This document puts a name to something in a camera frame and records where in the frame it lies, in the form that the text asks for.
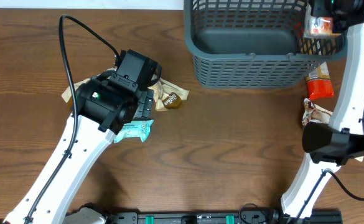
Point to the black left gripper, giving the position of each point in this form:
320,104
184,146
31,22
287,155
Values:
145,102

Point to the colourful tissue multipack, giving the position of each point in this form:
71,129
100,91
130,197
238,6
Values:
318,27

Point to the dark grey plastic basket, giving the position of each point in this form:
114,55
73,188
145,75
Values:
254,43

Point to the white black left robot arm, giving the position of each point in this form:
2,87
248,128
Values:
105,104

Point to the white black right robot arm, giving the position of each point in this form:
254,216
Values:
299,199

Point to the light blue snack packet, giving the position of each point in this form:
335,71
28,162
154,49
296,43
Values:
135,129

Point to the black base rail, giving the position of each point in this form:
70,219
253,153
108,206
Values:
249,213

